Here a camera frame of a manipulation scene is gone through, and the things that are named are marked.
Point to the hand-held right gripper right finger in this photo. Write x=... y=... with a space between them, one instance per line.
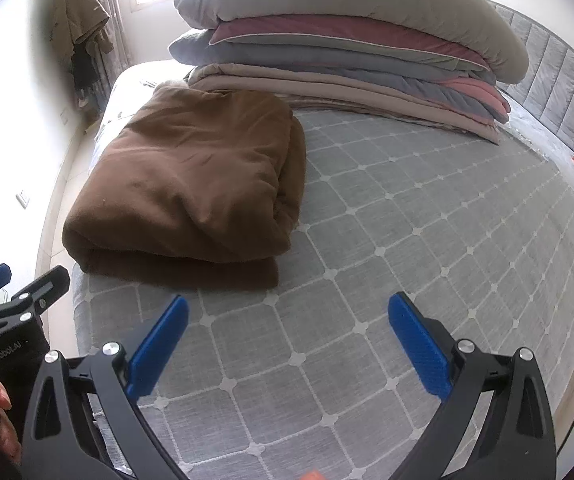
x=419 y=345

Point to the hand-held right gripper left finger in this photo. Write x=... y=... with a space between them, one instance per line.
x=159 y=345

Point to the brown coat with fur collar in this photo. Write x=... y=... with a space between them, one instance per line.
x=182 y=185

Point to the hanging dark clothes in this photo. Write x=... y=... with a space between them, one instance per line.
x=83 y=75

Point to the person's left hand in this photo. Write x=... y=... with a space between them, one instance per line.
x=9 y=430

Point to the grey checked bed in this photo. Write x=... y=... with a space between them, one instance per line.
x=392 y=210

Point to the pink folded quilt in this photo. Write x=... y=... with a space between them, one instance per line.
x=477 y=95

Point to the patterned curtain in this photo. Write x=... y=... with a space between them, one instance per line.
x=112 y=35

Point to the beige folded quilt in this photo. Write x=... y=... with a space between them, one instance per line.
x=317 y=85

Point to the hanging olive jacket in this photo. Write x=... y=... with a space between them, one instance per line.
x=79 y=10

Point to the grey padded headboard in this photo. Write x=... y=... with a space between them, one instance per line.
x=567 y=90

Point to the maroon folded quilt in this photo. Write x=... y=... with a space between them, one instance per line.
x=317 y=27

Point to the white wall switch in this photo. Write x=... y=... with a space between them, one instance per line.
x=23 y=200

